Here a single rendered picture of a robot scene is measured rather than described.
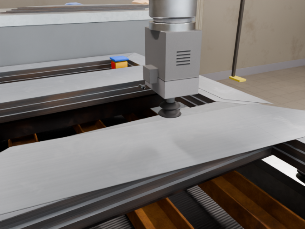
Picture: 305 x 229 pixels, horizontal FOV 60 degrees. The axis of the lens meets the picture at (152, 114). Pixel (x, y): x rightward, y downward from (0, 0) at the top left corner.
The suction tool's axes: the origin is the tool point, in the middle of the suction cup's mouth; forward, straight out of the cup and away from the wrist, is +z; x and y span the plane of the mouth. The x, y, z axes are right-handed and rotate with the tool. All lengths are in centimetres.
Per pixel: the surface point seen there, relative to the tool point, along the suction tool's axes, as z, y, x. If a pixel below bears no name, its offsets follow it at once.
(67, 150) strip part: 5.7, -4.1, -18.6
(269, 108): 5.8, -4.1, 29.7
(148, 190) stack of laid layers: 9.0, 8.2, -7.7
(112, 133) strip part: 5.8, -7.1, -9.3
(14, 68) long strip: 6, -72, -30
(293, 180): 24.6, 2.7, 35.8
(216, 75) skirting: 85, -259, 205
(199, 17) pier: 5, -245, 162
